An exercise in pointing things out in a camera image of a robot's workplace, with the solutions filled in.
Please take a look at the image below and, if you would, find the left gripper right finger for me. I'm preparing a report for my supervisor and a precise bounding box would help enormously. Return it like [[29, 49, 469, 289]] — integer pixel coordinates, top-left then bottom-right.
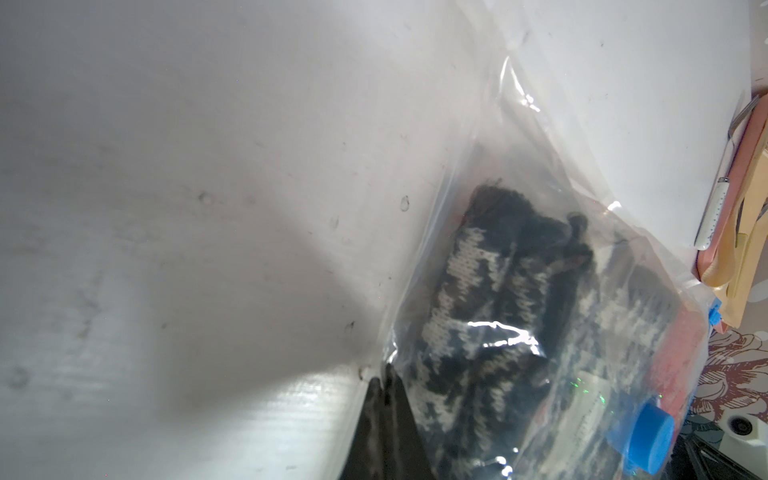
[[383, 364, 434, 480]]

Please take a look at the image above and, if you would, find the blue zip slider clip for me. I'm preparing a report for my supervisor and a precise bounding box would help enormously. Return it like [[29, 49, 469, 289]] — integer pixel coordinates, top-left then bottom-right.
[[708, 298, 722, 327]]

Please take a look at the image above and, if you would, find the pink tray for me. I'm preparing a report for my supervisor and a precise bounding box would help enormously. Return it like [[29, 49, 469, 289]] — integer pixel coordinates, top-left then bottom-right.
[[694, 94, 767, 288]]

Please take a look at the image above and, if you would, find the clear plastic vacuum bag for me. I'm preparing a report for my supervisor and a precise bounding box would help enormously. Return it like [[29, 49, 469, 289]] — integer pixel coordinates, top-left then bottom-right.
[[335, 0, 721, 480]]

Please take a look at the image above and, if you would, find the blue vacuum bag valve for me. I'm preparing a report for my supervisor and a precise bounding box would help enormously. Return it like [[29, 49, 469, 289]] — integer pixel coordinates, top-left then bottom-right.
[[619, 399, 675, 475]]

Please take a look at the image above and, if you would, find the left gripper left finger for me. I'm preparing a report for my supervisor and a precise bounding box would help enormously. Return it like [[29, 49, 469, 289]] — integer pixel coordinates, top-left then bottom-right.
[[339, 378, 387, 480]]

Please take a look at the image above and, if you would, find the black white houndstooth scarf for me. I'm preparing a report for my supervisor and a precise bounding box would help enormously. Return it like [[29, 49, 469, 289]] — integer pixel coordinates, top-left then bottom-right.
[[402, 184, 681, 479]]

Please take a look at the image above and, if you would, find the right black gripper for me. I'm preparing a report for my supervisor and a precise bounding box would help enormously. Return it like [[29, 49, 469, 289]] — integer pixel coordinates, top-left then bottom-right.
[[665, 410, 767, 479]]

